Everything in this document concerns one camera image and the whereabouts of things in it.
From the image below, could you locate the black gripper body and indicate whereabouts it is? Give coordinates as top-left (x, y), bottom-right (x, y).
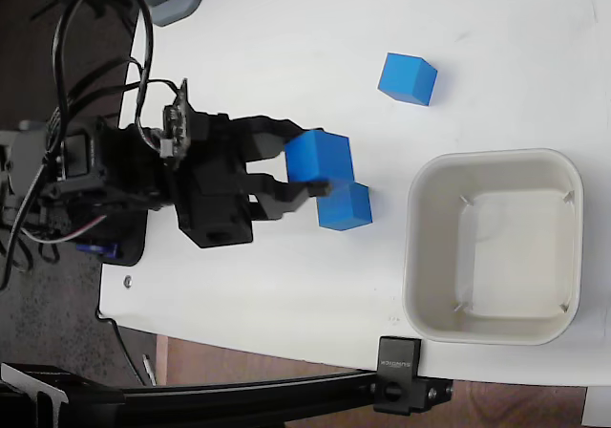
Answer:
top-left (175, 109), bottom-right (255, 250)

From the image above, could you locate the blue cube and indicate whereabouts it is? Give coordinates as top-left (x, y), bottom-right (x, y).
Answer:
top-left (284, 129), bottom-right (356, 184)
top-left (376, 52), bottom-right (439, 108)
top-left (316, 181), bottom-right (373, 232)

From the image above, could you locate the white square plastic bin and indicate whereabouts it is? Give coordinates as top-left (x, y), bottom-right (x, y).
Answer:
top-left (402, 147), bottom-right (585, 347)

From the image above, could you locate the blue servo motor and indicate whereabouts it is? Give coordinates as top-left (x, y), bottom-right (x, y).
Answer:
top-left (75, 242), bottom-right (120, 263)

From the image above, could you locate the black table clamp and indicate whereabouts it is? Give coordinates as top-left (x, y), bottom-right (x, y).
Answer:
top-left (372, 335), bottom-right (453, 417)

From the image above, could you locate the small camera circuit board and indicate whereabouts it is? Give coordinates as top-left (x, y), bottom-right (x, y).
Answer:
top-left (160, 77), bottom-right (193, 167)

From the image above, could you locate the thick black cable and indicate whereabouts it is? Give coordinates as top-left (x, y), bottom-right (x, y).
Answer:
top-left (51, 0), bottom-right (156, 131)

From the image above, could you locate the thin black cable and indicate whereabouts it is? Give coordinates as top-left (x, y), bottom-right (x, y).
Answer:
top-left (96, 309), bottom-right (146, 387)

